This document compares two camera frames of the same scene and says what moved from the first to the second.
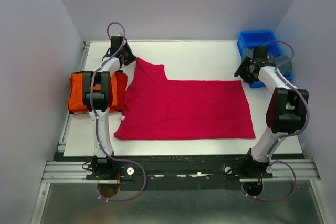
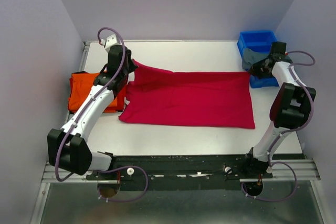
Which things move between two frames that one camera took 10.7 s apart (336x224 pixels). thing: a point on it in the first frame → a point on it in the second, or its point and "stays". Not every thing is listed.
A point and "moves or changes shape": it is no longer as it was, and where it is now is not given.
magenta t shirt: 156,108 moves or changes shape
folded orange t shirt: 76,102 stays
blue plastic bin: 250,39 stays
